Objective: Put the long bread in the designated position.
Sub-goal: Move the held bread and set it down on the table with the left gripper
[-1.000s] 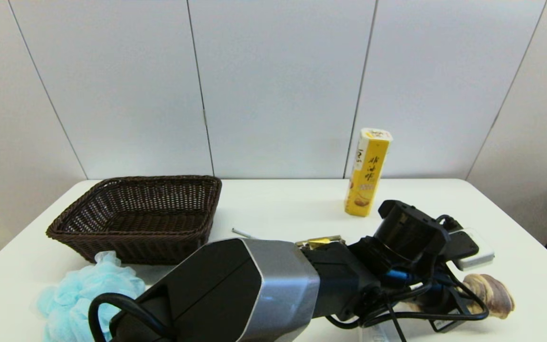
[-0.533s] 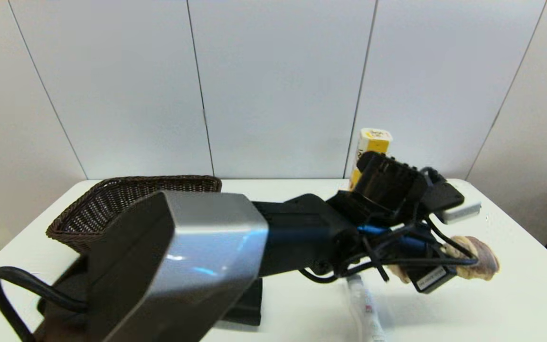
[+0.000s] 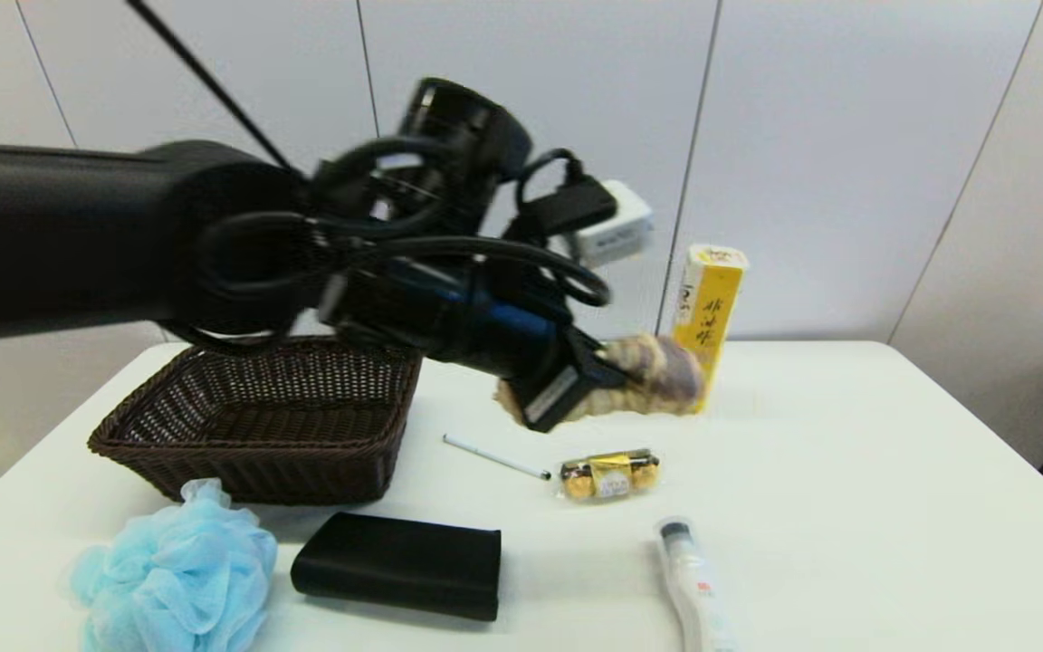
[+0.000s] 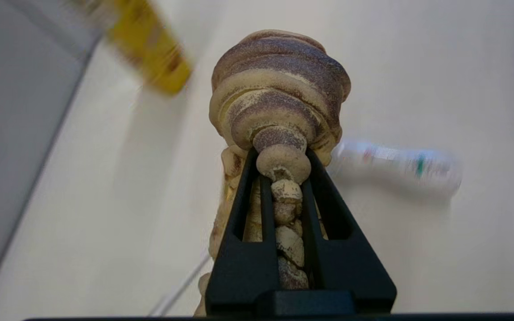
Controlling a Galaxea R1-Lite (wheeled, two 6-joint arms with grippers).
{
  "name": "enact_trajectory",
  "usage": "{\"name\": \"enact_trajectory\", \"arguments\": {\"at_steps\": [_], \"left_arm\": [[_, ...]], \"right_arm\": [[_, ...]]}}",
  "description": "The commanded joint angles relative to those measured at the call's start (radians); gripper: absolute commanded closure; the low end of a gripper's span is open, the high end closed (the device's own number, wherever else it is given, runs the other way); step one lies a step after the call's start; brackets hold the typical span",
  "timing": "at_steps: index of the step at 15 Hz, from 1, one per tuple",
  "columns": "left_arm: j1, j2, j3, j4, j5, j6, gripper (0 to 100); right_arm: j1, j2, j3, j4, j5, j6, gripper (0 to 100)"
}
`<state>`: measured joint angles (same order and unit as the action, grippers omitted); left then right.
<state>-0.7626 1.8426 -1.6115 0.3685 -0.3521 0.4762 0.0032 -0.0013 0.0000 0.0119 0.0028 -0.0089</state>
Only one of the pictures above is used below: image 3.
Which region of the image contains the beige seashell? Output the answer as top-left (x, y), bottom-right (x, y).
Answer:
top-left (496, 333), bottom-right (706, 427)

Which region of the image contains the gold chocolate balls pack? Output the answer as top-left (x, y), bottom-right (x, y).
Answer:
top-left (558, 448), bottom-right (663, 502)

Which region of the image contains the tall yellow snack box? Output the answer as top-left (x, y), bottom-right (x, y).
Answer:
top-left (671, 244), bottom-right (750, 415)

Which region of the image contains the white pen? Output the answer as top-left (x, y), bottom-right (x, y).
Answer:
top-left (443, 434), bottom-right (553, 482)

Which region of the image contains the dark brown wicker basket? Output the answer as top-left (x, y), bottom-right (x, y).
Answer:
top-left (87, 335), bottom-right (425, 505)

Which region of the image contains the white plastic bottle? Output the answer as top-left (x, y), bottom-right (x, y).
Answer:
top-left (654, 516), bottom-right (742, 652)

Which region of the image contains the black rectangular pouch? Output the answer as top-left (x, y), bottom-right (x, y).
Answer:
top-left (291, 512), bottom-right (502, 623)

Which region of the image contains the light blue bath loofah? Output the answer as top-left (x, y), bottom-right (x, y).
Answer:
top-left (64, 478), bottom-right (280, 652)

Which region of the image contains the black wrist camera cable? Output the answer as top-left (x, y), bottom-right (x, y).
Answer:
top-left (196, 134), bottom-right (620, 350)

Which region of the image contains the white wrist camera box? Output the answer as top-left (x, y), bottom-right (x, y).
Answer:
top-left (573, 178), bottom-right (655, 269)

